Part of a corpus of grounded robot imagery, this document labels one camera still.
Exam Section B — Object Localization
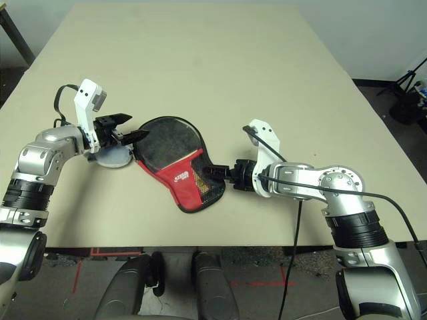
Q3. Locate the red black paddle case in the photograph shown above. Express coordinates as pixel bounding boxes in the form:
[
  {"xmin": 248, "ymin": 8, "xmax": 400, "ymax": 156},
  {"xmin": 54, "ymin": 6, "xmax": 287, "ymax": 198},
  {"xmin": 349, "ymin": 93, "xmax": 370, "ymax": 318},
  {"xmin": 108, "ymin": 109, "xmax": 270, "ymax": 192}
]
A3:
[{"xmin": 132, "ymin": 115, "xmax": 226, "ymax": 214}]

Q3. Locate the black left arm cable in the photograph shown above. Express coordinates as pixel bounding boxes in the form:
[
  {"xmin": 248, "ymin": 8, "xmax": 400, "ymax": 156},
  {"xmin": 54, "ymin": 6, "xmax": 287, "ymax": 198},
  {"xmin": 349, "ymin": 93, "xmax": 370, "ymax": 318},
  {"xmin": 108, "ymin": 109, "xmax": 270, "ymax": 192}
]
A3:
[{"xmin": 54, "ymin": 85, "xmax": 81, "ymax": 129}]

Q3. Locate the black bag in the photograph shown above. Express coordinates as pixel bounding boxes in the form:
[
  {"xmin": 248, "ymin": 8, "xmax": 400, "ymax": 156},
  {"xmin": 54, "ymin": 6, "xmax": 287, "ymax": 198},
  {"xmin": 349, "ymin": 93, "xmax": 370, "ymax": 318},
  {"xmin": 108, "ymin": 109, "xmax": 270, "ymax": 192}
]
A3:
[{"xmin": 390, "ymin": 93, "xmax": 427, "ymax": 126}]

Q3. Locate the grey robot right leg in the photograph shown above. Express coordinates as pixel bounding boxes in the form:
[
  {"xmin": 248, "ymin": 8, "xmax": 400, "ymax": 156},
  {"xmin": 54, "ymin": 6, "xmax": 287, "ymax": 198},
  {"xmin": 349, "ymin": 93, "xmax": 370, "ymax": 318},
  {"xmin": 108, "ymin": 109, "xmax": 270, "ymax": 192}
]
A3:
[{"xmin": 192, "ymin": 251, "xmax": 241, "ymax": 320}]

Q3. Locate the grey robot left leg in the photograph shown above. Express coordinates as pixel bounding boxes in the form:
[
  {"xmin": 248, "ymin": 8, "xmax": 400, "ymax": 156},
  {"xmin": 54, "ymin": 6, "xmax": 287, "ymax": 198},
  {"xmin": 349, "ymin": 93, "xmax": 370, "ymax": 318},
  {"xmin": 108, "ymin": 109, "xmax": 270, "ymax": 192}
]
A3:
[{"xmin": 94, "ymin": 251, "xmax": 166, "ymax": 320}]

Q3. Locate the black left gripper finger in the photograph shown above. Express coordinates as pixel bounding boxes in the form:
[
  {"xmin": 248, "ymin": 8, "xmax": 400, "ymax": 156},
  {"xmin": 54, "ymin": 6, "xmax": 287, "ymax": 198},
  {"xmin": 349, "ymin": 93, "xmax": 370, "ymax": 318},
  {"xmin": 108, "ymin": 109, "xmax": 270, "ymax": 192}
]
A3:
[
  {"xmin": 111, "ymin": 113, "xmax": 133, "ymax": 126},
  {"xmin": 113, "ymin": 130, "xmax": 150, "ymax": 146}
]

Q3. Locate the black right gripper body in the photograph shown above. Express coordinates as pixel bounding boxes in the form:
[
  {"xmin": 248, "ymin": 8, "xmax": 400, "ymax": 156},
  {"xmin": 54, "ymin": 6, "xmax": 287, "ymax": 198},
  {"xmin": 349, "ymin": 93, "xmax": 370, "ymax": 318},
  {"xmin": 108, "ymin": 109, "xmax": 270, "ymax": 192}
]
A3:
[{"xmin": 230, "ymin": 159, "xmax": 260, "ymax": 193}]

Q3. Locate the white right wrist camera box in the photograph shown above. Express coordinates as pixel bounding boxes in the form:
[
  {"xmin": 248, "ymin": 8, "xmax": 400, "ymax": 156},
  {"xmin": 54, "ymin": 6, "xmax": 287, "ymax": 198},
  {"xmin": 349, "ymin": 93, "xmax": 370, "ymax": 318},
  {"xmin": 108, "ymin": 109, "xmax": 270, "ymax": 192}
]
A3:
[{"xmin": 242, "ymin": 118, "xmax": 281, "ymax": 197}]

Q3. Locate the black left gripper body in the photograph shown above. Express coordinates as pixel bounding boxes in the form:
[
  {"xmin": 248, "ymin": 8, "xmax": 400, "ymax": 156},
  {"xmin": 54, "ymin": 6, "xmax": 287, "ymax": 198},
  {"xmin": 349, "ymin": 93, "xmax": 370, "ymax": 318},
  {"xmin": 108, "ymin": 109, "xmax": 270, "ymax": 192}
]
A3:
[{"xmin": 92, "ymin": 115, "xmax": 123, "ymax": 147}]

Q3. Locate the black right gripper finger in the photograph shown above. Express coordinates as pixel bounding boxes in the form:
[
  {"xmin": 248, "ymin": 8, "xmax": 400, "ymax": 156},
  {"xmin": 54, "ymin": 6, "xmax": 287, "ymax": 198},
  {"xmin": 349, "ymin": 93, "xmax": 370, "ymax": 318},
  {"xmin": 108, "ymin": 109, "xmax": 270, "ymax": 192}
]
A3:
[{"xmin": 199, "ymin": 165, "xmax": 233, "ymax": 183}]

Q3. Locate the grey robot leg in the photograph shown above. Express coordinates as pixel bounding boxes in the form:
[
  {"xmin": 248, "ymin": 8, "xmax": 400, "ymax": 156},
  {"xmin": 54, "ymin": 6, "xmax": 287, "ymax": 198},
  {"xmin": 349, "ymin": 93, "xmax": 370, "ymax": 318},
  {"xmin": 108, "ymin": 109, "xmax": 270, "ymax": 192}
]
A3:
[
  {"xmin": 192, "ymin": 251, "xmax": 241, "ymax": 320},
  {"xmin": 94, "ymin": 251, "xmax": 166, "ymax": 320}
]

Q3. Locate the black tripod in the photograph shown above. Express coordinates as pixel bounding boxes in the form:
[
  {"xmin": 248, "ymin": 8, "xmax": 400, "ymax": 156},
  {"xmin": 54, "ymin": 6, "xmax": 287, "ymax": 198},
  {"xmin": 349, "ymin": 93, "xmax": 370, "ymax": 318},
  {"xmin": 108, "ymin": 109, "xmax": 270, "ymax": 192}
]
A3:
[{"xmin": 376, "ymin": 56, "xmax": 427, "ymax": 101}]

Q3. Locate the black rubber ping-pong paddle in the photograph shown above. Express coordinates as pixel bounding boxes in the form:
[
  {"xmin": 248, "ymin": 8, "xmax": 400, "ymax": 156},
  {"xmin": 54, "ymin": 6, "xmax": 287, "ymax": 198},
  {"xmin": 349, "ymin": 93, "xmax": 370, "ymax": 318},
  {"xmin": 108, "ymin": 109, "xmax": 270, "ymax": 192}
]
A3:
[{"xmin": 136, "ymin": 118, "xmax": 201, "ymax": 169}]

